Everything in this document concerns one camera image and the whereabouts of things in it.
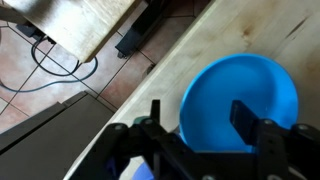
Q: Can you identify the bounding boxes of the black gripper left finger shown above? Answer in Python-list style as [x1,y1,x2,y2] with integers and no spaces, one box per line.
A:
[150,99,160,123]

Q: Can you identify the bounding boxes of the floor cable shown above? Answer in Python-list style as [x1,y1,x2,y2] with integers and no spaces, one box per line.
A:
[0,36,99,93]

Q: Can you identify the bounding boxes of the light blue bowl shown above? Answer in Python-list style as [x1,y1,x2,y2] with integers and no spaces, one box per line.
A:
[179,53,299,153]

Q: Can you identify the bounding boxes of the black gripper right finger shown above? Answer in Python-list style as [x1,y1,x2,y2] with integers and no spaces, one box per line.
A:
[230,100,259,145]

